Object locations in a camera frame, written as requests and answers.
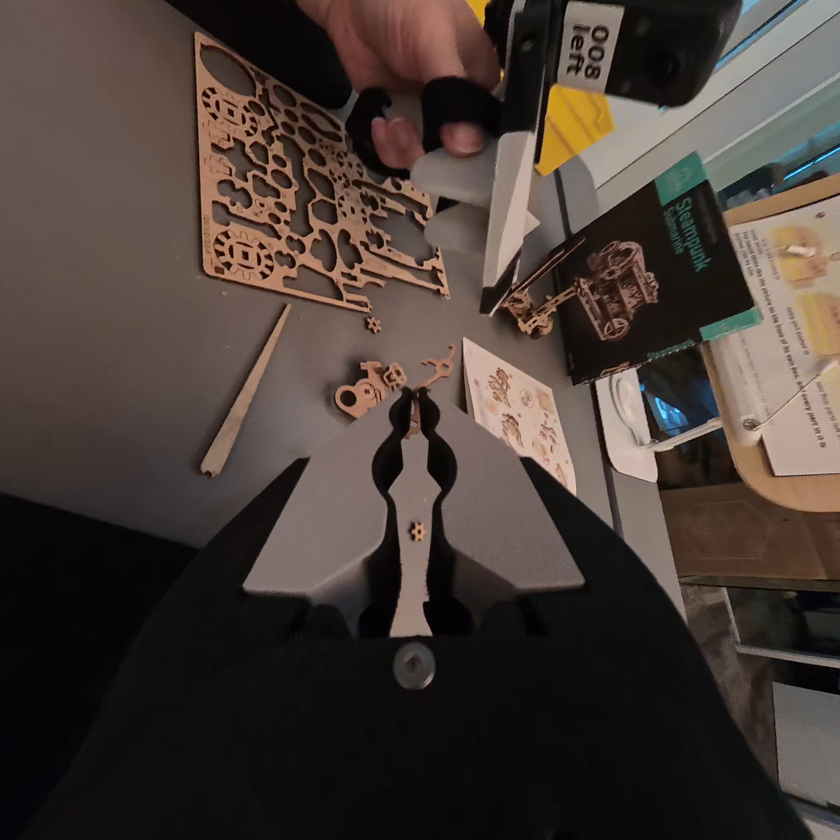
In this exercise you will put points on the white desk stand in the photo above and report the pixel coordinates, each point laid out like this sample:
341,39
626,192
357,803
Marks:
627,426

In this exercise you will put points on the laser-cut wooden parts sheet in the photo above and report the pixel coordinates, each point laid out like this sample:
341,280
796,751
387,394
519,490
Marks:
289,275

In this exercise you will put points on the open instruction booklet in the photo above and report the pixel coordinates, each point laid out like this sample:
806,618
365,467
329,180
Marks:
518,407

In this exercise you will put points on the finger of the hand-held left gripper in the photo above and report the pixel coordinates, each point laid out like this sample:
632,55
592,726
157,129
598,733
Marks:
512,197

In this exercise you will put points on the yellow plastic bin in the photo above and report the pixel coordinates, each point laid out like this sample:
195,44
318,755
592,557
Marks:
577,124

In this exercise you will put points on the black wrist rest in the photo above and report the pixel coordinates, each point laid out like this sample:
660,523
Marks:
262,39

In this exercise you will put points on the partly built wooden model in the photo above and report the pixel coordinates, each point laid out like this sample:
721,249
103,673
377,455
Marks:
531,308

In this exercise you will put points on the black model kit box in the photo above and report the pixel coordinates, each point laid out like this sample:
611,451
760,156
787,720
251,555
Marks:
630,295

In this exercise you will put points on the glass window panel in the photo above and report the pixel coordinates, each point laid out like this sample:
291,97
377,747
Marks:
787,98

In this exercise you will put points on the person's left hand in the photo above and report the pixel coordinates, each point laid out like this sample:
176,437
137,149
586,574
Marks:
407,39

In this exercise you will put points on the thin wooden stick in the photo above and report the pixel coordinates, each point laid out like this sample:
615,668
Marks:
246,400

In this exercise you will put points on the tiny wooden hook part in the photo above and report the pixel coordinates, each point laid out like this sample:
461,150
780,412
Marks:
436,374

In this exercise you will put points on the printed instruction board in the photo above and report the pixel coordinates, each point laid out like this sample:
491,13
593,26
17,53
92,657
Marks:
787,328

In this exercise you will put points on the small wooden gear assembly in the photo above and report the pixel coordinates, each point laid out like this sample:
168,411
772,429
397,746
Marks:
361,397

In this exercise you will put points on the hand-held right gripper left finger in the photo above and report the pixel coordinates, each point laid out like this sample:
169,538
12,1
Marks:
315,525

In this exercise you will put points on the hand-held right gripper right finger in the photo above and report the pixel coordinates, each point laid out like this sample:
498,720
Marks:
518,525

